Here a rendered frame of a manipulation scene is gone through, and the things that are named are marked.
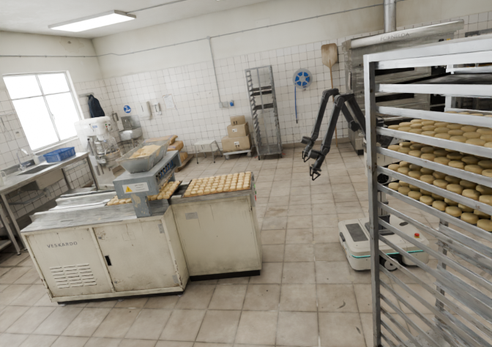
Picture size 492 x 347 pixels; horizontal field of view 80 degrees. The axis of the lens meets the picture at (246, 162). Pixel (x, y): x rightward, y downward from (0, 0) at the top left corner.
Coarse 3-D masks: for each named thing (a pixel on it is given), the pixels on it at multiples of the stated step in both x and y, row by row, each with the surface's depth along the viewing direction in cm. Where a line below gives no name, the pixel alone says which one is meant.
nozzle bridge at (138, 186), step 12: (168, 156) 276; (156, 168) 242; (120, 180) 228; (132, 180) 228; (144, 180) 227; (156, 180) 231; (168, 180) 300; (120, 192) 232; (132, 192) 231; (144, 192) 230; (156, 192) 230; (144, 204) 234; (144, 216) 237
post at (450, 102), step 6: (450, 66) 134; (456, 66) 133; (450, 102) 138; (444, 222) 157; (444, 234) 159; (444, 252) 163; (438, 264) 168; (444, 264) 166; (438, 288) 172; (438, 300) 174
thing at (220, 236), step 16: (176, 208) 255; (192, 208) 254; (208, 208) 253; (224, 208) 252; (240, 208) 251; (176, 224) 260; (192, 224) 259; (208, 224) 258; (224, 224) 257; (240, 224) 256; (256, 224) 274; (192, 240) 264; (208, 240) 263; (224, 240) 262; (240, 240) 261; (256, 240) 260; (192, 256) 269; (208, 256) 268; (224, 256) 267; (240, 256) 266; (256, 256) 265; (192, 272) 275; (208, 272) 274; (224, 272) 273; (240, 272) 275; (256, 272) 274
